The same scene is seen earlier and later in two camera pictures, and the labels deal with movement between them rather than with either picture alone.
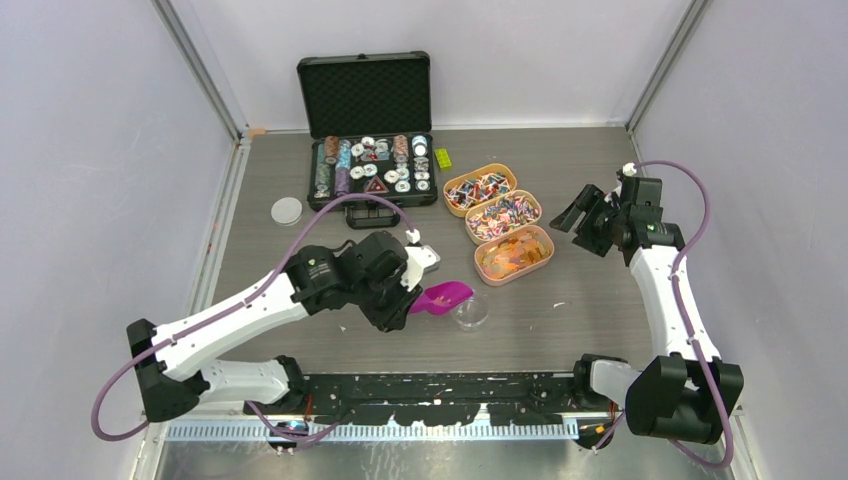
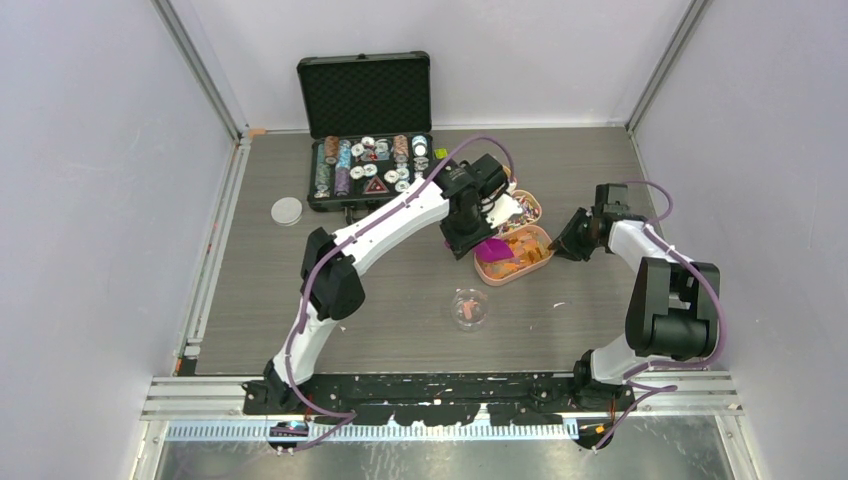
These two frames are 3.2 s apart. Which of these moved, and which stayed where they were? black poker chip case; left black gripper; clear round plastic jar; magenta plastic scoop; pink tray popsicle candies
Moved: left black gripper; magenta plastic scoop
Stayed: pink tray popsicle candies; clear round plastic jar; black poker chip case
